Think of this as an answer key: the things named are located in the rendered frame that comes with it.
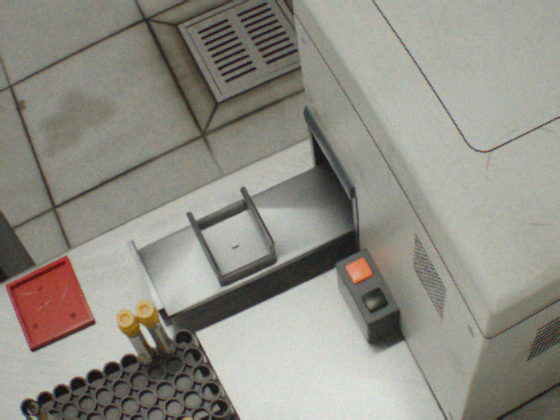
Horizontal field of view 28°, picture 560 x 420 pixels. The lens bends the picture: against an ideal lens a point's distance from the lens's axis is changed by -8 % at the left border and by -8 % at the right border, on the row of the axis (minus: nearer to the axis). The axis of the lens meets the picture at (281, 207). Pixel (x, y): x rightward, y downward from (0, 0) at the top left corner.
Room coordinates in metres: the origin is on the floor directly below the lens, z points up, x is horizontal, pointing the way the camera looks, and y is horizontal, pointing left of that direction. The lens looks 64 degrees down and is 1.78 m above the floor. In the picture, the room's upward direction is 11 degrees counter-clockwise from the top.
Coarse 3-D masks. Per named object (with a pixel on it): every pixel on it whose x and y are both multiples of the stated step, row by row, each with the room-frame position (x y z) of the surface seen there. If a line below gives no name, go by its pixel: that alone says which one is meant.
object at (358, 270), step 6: (354, 264) 0.36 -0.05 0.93; (360, 264) 0.36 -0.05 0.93; (366, 264) 0.36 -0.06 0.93; (348, 270) 0.36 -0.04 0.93; (354, 270) 0.36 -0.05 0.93; (360, 270) 0.36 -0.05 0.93; (366, 270) 0.36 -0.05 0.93; (354, 276) 0.35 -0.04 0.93; (360, 276) 0.35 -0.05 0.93; (366, 276) 0.35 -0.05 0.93; (354, 282) 0.35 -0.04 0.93
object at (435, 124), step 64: (320, 0) 0.44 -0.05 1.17; (384, 0) 0.43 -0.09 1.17; (448, 0) 0.43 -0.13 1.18; (512, 0) 0.42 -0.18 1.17; (320, 64) 0.43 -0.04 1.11; (384, 64) 0.38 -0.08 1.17; (448, 64) 0.38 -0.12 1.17; (512, 64) 0.37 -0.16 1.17; (320, 128) 0.45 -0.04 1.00; (384, 128) 0.34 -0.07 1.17; (448, 128) 0.33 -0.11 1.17; (512, 128) 0.32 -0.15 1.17; (384, 192) 0.34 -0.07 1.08; (448, 192) 0.29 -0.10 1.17; (512, 192) 0.28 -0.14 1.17; (384, 256) 0.35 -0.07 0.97; (448, 256) 0.26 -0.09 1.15; (512, 256) 0.24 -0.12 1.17; (384, 320) 0.32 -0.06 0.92; (448, 320) 0.25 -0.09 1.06; (512, 320) 0.21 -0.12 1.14; (448, 384) 0.24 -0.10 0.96; (512, 384) 0.22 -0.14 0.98
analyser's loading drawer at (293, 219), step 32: (288, 192) 0.44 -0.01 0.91; (320, 192) 0.44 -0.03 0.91; (192, 224) 0.42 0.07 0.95; (224, 224) 0.43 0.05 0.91; (256, 224) 0.41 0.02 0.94; (288, 224) 0.42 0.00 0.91; (320, 224) 0.41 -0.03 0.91; (352, 224) 0.40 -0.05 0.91; (160, 256) 0.41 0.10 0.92; (192, 256) 0.40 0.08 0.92; (224, 256) 0.40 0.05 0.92; (256, 256) 0.39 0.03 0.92; (288, 256) 0.39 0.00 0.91; (160, 288) 0.38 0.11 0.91; (192, 288) 0.38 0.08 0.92; (224, 288) 0.37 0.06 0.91
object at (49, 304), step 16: (32, 272) 0.43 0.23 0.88; (48, 272) 0.43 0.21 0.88; (64, 272) 0.43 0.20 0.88; (16, 288) 0.42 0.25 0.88; (32, 288) 0.42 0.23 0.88; (48, 288) 0.42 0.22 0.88; (64, 288) 0.41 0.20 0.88; (80, 288) 0.41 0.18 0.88; (16, 304) 0.41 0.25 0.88; (32, 304) 0.40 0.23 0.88; (48, 304) 0.40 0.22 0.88; (64, 304) 0.40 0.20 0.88; (80, 304) 0.40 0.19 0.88; (32, 320) 0.39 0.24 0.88; (48, 320) 0.39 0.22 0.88; (64, 320) 0.38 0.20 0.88; (80, 320) 0.38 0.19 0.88; (32, 336) 0.37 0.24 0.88; (48, 336) 0.37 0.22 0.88; (64, 336) 0.37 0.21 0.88
